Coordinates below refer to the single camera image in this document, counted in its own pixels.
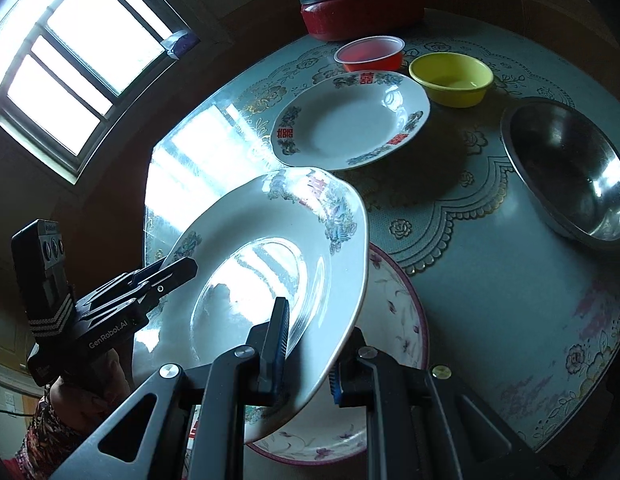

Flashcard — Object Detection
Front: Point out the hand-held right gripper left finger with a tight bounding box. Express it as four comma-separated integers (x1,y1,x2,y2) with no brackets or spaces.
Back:
47,297,291,480

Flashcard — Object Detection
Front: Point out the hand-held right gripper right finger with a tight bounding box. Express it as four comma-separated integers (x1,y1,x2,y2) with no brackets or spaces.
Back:
330,327,556,480

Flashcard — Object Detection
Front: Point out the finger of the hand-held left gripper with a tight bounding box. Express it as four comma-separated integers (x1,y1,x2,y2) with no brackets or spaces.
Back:
75,258,199,334
74,264,167,307

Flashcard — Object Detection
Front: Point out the white plate with pink flowers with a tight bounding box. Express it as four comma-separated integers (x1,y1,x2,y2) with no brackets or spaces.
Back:
245,242,431,466

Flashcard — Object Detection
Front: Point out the white plate with floral rim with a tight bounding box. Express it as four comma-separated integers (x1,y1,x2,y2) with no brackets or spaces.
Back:
270,71,431,171
131,166,369,445

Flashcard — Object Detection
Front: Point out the red plastic bowl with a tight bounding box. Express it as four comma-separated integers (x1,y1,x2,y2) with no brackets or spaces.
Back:
334,36,407,73

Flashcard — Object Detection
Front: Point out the dark bowl with yellow inside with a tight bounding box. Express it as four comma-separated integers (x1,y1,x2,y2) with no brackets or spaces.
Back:
500,97,620,242

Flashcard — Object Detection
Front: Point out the person's left forearm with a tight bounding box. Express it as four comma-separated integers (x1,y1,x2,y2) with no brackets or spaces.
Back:
14,385,118,480

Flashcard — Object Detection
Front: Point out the person's left hand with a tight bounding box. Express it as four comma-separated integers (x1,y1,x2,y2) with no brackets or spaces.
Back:
55,345,136,421

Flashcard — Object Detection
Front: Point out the floral lace tablecloth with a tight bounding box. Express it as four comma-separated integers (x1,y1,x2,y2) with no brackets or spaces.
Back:
140,22,620,453

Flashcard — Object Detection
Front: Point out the purple plastic wrap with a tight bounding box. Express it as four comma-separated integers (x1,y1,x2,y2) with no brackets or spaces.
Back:
162,31,200,59

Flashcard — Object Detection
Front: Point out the window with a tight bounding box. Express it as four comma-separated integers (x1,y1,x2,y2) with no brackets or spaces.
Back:
0,0,191,184

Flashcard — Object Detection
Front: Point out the red cooking pot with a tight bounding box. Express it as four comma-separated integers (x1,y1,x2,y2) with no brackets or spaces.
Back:
300,0,426,42

